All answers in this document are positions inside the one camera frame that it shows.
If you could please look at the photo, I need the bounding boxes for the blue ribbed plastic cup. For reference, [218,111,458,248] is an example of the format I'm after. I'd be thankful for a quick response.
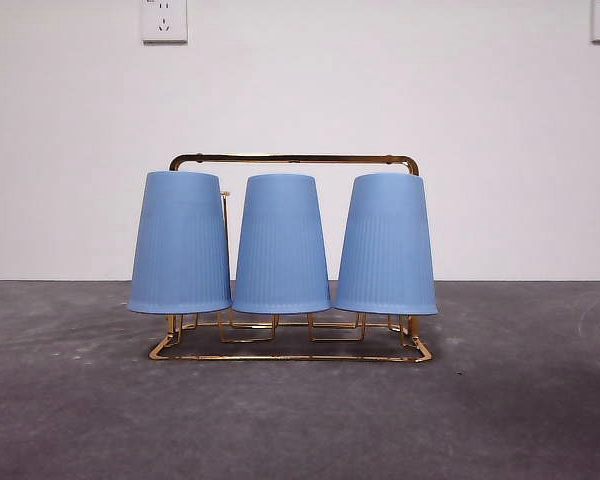
[333,172,438,316]
[127,170,233,315]
[231,173,332,315]

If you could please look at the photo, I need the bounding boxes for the gold wire cup holder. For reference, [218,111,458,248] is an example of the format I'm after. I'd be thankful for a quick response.
[146,152,433,363]

